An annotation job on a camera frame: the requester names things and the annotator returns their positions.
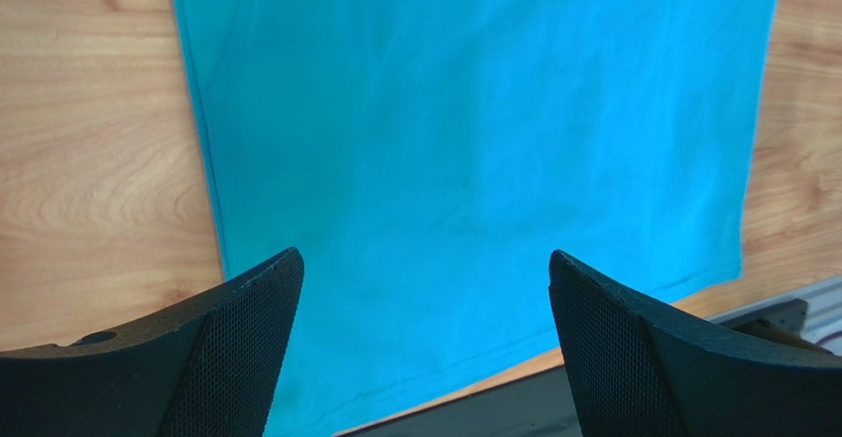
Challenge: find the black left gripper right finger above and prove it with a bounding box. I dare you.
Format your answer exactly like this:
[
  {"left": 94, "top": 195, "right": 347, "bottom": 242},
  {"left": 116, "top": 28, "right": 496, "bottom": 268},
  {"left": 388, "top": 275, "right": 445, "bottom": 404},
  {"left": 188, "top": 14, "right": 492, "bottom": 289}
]
[{"left": 548, "top": 250, "right": 841, "bottom": 436}]

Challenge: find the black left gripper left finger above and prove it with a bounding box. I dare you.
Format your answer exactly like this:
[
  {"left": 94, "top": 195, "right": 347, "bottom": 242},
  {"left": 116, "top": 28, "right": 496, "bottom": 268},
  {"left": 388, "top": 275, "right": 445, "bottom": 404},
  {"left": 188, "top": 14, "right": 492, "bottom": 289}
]
[{"left": 1, "top": 248, "right": 304, "bottom": 436}]

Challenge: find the black base mat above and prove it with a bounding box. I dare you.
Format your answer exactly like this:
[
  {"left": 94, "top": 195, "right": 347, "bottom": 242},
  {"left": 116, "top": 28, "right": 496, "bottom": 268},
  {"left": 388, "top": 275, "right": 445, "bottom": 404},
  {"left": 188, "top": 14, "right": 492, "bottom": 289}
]
[{"left": 342, "top": 367, "right": 582, "bottom": 437}]

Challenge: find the blue t shirt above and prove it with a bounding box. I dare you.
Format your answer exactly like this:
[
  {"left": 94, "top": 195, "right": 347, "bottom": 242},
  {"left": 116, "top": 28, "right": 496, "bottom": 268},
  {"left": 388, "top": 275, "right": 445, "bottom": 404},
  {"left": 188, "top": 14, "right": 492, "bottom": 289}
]
[{"left": 174, "top": 0, "right": 776, "bottom": 436}]

